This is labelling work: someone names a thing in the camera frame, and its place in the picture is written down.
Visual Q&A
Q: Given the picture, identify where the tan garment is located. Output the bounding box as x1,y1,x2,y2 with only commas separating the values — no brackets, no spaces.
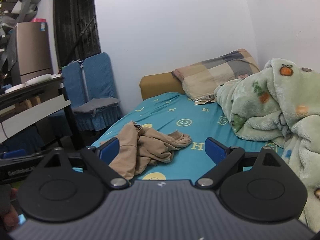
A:
109,121,192,180

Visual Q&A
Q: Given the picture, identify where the person's left hand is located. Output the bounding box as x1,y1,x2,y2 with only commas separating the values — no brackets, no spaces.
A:
1,184,19,232

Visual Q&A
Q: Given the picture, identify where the grey seat cushion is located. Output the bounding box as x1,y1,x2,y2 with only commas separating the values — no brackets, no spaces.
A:
73,97,120,116

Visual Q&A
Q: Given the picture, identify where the teal patterned bed sheet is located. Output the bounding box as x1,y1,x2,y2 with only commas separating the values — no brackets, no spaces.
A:
93,92,283,181

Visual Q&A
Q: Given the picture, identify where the blue covered chair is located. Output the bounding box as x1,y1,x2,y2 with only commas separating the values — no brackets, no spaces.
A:
62,62,86,108
73,53,122,131

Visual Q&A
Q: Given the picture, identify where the green fleece blanket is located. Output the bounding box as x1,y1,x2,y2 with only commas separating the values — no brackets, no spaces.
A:
214,58,319,231

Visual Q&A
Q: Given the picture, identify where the plaid pillow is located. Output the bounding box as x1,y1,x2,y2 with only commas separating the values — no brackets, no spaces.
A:
171,49,260,105

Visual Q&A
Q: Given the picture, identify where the mustard yellow headboard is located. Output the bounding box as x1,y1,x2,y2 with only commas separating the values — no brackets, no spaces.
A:
139,73,184,100

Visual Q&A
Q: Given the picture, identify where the white plate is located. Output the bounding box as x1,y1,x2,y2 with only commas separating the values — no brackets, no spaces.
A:
25,74,52,86

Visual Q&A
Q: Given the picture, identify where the brown refrigerator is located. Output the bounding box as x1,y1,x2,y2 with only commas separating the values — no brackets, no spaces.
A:
7,22,53,86

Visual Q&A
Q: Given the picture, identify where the dark window with bars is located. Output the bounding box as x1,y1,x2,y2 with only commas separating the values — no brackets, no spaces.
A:
53,0,101,68

